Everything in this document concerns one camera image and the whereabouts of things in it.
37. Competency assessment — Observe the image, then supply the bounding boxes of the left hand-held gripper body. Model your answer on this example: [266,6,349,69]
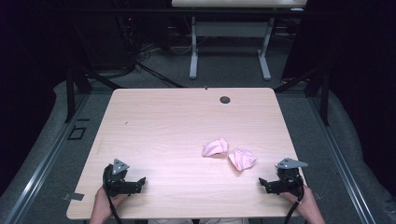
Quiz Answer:
[102,158,138,198]

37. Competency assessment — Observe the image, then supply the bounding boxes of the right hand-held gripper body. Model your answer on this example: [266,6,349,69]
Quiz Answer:
[270,157,309,196]

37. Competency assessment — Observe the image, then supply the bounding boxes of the pink cloth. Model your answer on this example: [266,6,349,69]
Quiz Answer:
[201,137,230,158]
[228,147,258,173]

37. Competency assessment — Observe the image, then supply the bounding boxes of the person's left hand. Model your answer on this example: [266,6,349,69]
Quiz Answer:
[93,186,129,218]

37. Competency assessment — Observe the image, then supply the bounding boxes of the person's right hand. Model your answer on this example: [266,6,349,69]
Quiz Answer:
[279,184,315,216]

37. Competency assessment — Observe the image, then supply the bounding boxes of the grey tape piece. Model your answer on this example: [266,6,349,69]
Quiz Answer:
[61,192,85,202]

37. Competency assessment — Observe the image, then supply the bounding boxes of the black tape square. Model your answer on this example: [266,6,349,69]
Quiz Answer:
[67,125,87,141]

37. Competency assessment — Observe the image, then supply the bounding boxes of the white desk with grey legs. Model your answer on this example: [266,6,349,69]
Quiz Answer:
[171,0,308,81]

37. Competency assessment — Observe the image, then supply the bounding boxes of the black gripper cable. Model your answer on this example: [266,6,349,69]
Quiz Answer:
[102,169,124,224]
[282,175,305,224]

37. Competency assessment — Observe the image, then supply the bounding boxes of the aluminium floor rail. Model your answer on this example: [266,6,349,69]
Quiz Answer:
[2,92,92,224]
[306,92,378,224]

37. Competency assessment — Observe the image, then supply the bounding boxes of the black metal frame stand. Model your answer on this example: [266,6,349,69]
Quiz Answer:
[64,65,124,123]
[274,65,331,127]

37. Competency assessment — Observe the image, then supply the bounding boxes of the black floor cables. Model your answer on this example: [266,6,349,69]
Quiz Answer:
[118,18,188,89]

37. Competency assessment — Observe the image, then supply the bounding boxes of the black horizontal frame bar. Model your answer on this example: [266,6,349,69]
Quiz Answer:
[60,7,314,17]

